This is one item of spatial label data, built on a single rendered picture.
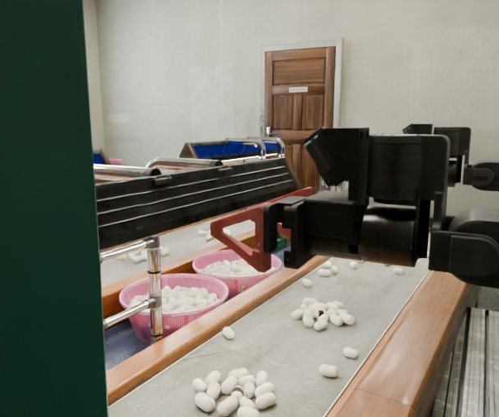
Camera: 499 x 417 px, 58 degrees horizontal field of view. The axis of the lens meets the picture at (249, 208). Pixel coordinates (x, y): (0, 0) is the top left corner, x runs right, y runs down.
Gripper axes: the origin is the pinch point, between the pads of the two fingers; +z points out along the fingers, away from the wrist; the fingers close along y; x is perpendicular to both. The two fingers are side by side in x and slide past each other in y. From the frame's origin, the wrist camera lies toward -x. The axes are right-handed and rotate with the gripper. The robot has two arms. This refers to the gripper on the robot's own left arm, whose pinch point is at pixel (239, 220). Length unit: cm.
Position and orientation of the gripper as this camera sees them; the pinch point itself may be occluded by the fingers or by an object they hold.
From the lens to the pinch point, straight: 52.3
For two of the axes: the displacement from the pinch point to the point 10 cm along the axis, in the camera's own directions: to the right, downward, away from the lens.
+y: -4.6, 1.7, -8.7
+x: 0.1, 9.8, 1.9
